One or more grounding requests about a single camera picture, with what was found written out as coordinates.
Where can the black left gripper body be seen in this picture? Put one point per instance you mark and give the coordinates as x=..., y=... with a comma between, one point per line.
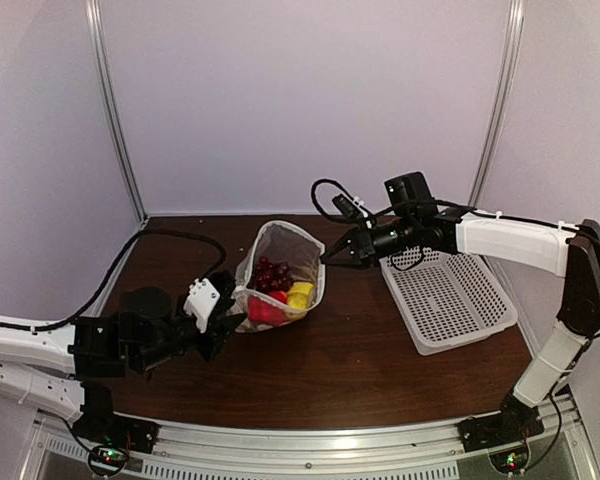
x=208, y=349

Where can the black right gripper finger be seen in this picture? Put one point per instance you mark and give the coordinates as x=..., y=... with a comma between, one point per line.
x=340, y=260
x=339, y=250

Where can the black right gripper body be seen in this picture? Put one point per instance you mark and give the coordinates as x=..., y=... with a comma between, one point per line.
x=371, y=248

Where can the red toy bell pepper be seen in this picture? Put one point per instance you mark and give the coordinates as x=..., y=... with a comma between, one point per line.
x=261, y=312

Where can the yellow toy lemon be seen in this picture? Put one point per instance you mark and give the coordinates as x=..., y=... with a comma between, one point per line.
x=299, y=295

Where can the clear polka dot zip bag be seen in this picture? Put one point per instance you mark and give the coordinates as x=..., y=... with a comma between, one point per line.
x=283, y=241

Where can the dark red toy grapes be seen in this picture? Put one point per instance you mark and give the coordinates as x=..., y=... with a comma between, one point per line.
x=271, y=276

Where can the white toy cauliflower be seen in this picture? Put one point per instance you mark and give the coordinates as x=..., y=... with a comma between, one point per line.
x=254, y=327

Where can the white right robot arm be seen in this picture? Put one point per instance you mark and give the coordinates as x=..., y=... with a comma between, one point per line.
x=415, y=219

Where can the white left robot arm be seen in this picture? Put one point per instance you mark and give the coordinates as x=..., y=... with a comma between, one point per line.
x=59, y=367

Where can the white perforated plastic basket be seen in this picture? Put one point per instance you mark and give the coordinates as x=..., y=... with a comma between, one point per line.
x=446, y=301

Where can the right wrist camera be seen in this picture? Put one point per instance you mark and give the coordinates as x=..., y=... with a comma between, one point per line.
x=349, y=208

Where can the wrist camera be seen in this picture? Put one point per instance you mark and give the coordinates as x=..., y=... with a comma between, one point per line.
x=209, y=298
x=349, y=208

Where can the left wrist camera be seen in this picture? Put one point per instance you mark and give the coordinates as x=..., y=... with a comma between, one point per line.
x=209, y=298

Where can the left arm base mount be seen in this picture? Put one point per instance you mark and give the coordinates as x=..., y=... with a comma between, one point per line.
x=110, y=443

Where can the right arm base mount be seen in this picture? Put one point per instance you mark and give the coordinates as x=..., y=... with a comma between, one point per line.
x=500, y=437

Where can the right aluminium frame post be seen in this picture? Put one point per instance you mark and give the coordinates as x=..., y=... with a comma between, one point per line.
x=510, y=54

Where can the aluminium frame post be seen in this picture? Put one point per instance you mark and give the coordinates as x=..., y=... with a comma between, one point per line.
x=111, y=110
x=510, y=54

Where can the front aluminium rail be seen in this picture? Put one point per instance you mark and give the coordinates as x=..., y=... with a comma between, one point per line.
x=430, y=450

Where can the left aluminium frame post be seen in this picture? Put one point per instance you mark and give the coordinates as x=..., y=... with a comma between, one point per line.
x=111, y=110

